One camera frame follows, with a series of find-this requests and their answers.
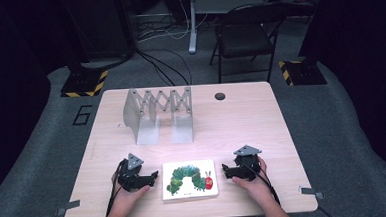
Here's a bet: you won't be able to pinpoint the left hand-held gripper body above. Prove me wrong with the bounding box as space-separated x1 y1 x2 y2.
116 152 153 193

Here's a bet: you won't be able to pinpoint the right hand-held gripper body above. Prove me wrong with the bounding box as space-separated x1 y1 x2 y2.
232 143 265 183

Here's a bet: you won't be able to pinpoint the white caterpillar picture book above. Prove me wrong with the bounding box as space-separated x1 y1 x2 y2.
160 158 220 202

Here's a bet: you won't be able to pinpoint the grey expandable metal book rack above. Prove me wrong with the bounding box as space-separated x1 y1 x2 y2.
121 85 196 148

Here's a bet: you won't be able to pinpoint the person's left hand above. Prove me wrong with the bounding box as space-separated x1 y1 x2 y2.
108 169 152 214

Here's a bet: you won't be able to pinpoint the person's right hand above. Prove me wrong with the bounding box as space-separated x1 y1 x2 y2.
230 155 278 208

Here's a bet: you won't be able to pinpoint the black yellow striped stand base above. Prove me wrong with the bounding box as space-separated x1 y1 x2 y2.
59 68 110 99
277 57 328 88

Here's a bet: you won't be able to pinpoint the black folding chair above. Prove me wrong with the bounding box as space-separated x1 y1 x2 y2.
206 0 293 87

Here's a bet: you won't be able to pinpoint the white-legged desk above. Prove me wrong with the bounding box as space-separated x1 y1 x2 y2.
185 0 276 55

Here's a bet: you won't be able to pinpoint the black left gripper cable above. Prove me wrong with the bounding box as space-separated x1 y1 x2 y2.
102 159 129 217

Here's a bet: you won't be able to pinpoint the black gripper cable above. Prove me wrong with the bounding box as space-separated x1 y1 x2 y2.
102 159 129 217
239 159 282 208

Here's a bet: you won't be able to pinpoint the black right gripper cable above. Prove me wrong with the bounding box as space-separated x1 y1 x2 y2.
239 159 282 208

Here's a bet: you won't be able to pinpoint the grey table edge bracket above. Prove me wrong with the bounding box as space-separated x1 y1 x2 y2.
55 198 82 217
298 184 325 202

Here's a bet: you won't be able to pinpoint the black floor cables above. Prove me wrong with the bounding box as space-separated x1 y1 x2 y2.
135 46 194 89

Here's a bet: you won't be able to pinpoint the white floor cables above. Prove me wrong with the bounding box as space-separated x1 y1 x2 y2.
134 0 211 43

